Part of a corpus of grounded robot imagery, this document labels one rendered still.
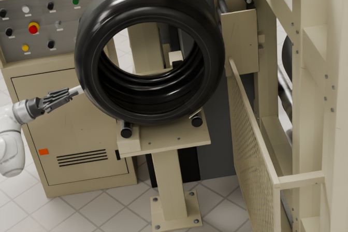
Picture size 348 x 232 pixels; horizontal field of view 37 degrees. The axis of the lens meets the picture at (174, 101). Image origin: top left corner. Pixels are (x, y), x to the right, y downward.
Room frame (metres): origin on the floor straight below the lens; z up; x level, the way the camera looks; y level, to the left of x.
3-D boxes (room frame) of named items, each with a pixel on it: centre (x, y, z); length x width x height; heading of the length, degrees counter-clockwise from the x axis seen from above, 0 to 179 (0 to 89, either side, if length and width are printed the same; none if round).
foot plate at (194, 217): (2.09, 0.09, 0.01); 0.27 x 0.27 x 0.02; 0
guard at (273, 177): (1.61, -0.27, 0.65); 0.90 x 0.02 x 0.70; 0
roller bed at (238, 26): (2.06, -0.32, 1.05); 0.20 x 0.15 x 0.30; 0
